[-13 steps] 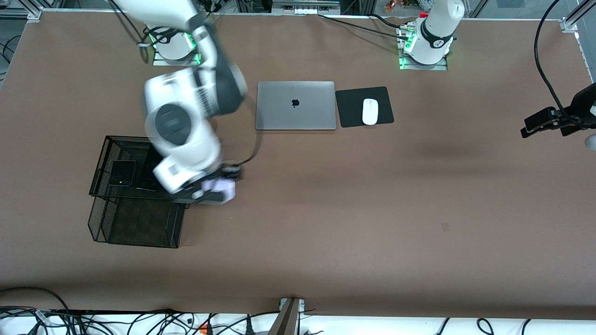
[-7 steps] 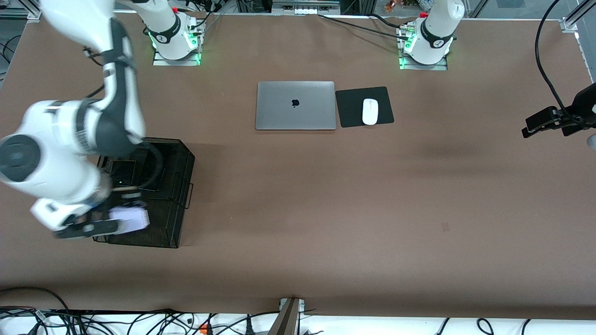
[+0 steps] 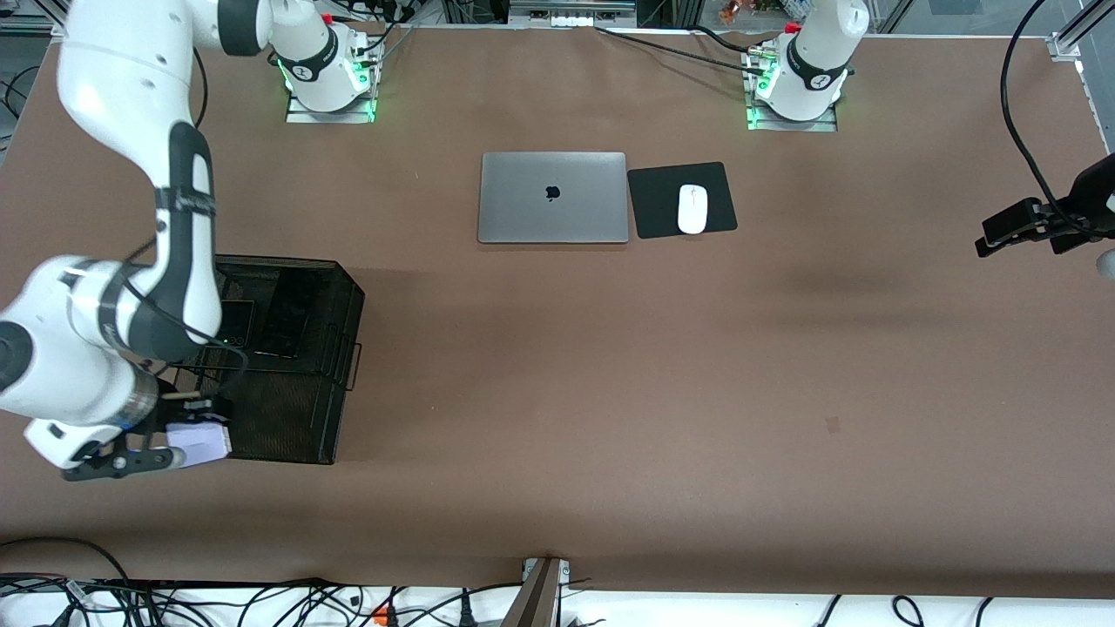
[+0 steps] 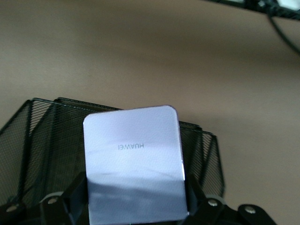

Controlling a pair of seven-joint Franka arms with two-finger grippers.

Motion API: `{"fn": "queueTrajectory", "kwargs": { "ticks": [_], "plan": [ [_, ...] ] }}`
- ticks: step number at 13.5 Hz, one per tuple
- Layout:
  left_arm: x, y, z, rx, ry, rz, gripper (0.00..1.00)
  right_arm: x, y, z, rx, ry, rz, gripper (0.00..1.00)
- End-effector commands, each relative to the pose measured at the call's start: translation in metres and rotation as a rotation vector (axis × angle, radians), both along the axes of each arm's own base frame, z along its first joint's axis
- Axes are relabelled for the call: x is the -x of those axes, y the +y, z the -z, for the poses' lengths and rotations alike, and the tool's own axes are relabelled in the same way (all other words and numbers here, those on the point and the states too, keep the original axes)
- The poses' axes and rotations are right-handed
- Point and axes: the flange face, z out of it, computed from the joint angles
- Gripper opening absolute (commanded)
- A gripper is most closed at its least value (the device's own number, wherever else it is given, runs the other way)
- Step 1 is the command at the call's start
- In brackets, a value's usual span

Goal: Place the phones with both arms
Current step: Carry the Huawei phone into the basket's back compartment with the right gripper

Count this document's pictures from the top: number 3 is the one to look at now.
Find white flip phone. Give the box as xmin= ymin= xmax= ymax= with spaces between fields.
xmin=166 ymin=422 xmax=233 ymax=469

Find small black flip phone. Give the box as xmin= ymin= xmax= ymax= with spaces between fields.
xmin=218 ymin=299 xmax=256 ymax=349

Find long black smartphone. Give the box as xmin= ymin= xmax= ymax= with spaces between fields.
xmin=253 ymin=270 xmax=320 ymax=360

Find white computer mouse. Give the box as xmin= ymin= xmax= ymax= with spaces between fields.
xmin=678 ymin=184 xmax=709 ymax=235

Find black mouse pad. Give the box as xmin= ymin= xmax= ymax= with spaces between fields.
xmin=627 ymin=161 xmax=739 ymax=240

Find silver closed laptop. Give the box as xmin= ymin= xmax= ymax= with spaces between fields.
xmin=477 ymin=152 xmax=630 ymax=245

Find black wire mesh tray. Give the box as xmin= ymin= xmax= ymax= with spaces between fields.
xmin=165 ymin=253 xmax=365 ymax=466

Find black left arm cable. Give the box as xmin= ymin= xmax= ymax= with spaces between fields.
xmin=1002 ymin=0 xmax=1100 ymax=238

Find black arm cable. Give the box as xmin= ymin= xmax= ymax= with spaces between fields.
xmin=1002 ymin=0 xmax=1100 ymax=238
xmin=122 ymin=48 xmax=253 ymax=393

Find thick dark curved cable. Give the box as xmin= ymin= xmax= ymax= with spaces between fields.
xmin=0 ymin=536 xmax=132 ymax=586

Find black looped floor cable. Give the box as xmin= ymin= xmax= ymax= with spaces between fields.
xmin=237 ymin=585 xmax=367 ymax=627

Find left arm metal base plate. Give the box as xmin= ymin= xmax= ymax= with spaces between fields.
xmin=745 ymin=44 xmax=839 ymax=133

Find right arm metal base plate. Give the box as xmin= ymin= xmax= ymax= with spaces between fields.
xmin=286 ymin=35 xmax=384 ymax=125

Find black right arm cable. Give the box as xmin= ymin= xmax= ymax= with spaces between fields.
xmin=122 ymin=48 xmax=253 ymax=393

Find short black table cable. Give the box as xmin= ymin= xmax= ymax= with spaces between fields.
xmin=693 ymin=24 xmax=755 ymax=55

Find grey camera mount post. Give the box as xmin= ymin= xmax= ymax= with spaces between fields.
xmin=501 ymin=557 xmax=571 ymax=627

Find long black table cable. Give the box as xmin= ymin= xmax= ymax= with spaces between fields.
xmin=595 ymin=26 xmax=769 ymax=76

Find black base connector cables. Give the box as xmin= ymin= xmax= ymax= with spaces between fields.
xmin=348 ymin=0 xmax=421 ymax=64

